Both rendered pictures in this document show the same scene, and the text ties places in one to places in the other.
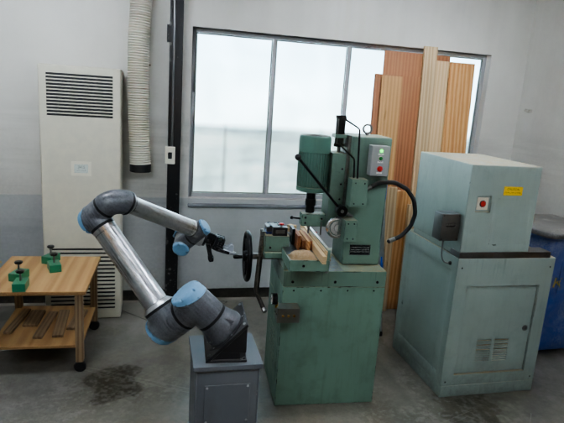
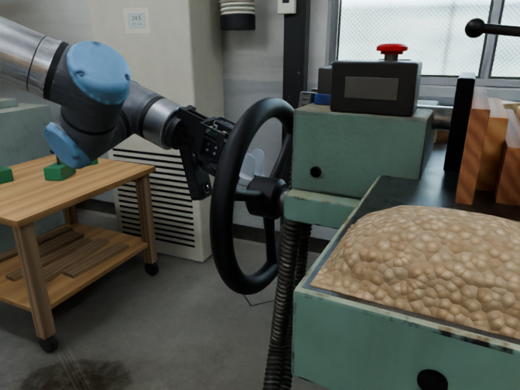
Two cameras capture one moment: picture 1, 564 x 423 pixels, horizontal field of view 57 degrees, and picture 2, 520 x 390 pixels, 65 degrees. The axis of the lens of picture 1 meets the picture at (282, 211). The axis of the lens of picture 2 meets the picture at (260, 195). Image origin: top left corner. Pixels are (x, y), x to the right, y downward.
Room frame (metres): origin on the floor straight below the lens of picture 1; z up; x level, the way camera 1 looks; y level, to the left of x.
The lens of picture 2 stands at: (2.36, -0.15, 1.02)
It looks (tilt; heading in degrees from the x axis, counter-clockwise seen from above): 20 degrees down; 37
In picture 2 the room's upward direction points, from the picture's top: straight up
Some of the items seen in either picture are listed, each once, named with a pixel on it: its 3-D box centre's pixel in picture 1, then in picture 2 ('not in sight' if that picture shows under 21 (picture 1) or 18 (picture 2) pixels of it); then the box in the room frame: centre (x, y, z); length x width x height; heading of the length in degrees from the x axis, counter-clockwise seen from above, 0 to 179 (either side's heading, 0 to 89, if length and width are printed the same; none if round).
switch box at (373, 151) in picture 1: (378, 160); not in sight; (2.80, -0.50, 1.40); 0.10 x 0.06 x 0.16; 100
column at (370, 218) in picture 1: (360, 198); not in sight; (2.94, -0.44, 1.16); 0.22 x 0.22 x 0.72; 10
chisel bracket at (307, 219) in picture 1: (312, 220); not in sight; (2.89, -0.18, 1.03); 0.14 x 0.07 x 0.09; 100
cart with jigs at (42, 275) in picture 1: (46, 303); (53, 227); (3.08, 1.44, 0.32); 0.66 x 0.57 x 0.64; 12
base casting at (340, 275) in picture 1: (326, 265); not in sight; (2.91, -0.28, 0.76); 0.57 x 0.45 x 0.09; 100
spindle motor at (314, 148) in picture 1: (313, 163); not in sight; (2.88, -0.16, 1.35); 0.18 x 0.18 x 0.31
